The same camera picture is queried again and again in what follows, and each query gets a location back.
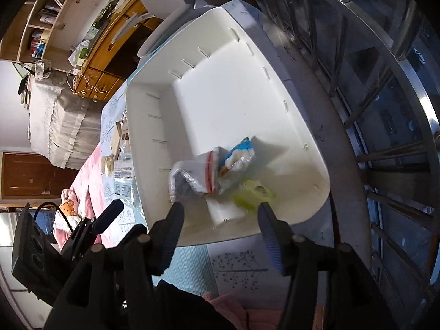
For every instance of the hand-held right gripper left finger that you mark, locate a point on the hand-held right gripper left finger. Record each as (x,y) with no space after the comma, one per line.
(171,233)

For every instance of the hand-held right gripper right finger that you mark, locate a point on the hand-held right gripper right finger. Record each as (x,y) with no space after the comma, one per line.
(271,237)

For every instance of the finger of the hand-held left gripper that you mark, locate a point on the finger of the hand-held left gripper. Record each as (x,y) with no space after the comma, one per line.
(108,215)

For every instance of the packets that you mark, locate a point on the packets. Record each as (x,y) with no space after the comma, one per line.
(124,182)

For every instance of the green snack packet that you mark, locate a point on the green snack packet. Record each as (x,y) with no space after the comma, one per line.
(252,192)

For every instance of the pale yellowish small packet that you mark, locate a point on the pale yellowish small packet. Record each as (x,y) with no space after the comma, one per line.
(108,164)

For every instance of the red-edged clear snack packet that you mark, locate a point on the red-edged clear snack packet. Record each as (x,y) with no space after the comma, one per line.
(196,175)

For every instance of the brown and white small packet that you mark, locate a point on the brown and white small packet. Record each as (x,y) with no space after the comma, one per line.
(122,132)

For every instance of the blue and white snack packet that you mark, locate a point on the blue and white snack packet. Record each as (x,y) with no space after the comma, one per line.
(237,158)

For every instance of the white plastic bin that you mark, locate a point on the white plastic bin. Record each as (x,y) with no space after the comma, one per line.
(223,103)

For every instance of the pink blanket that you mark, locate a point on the pink blanket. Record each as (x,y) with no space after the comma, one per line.
(92,168)

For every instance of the brown wooden door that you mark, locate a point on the brown wooden door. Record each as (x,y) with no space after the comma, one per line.
(31,175)

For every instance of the black garment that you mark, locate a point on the black garment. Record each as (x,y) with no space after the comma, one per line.
(192,312)

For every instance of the pink fleece garment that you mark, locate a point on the pink fleece garment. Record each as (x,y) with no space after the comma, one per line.
(254,319)

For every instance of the white lace cloth cover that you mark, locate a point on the white lace cloth cover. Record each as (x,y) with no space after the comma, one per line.
(58,123)

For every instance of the metal window grill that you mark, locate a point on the metal window grill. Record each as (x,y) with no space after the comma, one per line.
(378,154)

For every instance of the wooden desk with drawers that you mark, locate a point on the wooden desk with drawers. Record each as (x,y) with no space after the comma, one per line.
(99,75)

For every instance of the printed cloth pouch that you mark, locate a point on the printed cloth pouch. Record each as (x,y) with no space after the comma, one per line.
(42,68)

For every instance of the white plastic bag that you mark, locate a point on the white plastic bag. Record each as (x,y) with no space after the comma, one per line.
(79,53)

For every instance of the dark sign with gold lettering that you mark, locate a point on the dark sign with gold lettering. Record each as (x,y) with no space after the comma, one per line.
(103,15)

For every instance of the wooden bookshelf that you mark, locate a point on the wooden bookshelf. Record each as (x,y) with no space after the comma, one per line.
(79,13)

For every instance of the row of books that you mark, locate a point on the row of books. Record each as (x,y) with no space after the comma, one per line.
(46,15)

